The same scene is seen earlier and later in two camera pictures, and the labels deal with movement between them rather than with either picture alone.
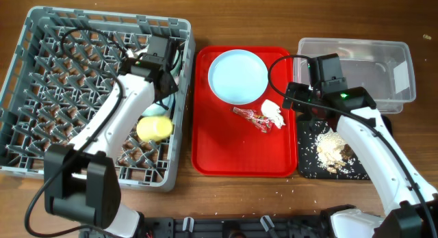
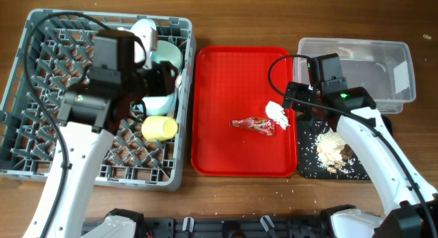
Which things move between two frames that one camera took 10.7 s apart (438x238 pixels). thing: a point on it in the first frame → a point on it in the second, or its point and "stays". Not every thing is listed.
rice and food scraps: x=332 y=152 stays
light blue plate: x=238 y=76 → x=142 y=29
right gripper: x=301 y=89 stays
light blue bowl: x=155 y=109 stays
